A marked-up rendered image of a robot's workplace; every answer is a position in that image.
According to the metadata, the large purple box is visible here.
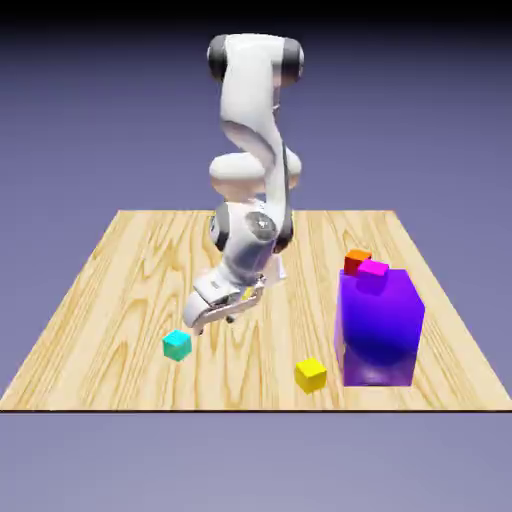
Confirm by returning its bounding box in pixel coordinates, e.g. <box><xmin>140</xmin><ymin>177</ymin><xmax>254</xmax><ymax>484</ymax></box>
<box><xmin>334</xmin><ymin>268</ymin><xmax>426</xmax><ymax>388</ymax></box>

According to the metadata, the small yellow cube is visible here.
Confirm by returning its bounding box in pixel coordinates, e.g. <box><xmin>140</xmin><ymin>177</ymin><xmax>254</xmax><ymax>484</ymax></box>
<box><xmin>294</xmin><ymin>356</ymin><xmax>328</xmax><ymax>396</ymax></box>

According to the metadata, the small magenta cube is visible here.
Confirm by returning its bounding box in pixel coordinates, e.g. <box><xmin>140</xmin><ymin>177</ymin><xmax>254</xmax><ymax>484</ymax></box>
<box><xmin>356</xmin><ymin>258</ymin><xmax>390</xmax><ymax>278</ymax></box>

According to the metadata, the small orange cube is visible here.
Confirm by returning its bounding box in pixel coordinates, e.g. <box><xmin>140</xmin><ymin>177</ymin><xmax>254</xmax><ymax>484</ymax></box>
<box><xmin>343</xmin><ymin>248</ymin><xmax>374</xmax><ymax>277</ymax></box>

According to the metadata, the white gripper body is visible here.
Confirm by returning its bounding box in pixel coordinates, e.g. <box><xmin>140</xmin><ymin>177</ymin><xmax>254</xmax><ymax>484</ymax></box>
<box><xmin>182</xmin><ymin>275</ymin><xmax>268</xmax><ymax>330</ymax></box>

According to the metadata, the small cyan cube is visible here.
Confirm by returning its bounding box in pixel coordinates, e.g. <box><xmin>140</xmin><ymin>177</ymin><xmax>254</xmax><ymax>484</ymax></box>
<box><xmin>162</xmin><ymin>329</ymin><xmax>193</xmax><ymax>363</ymax></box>

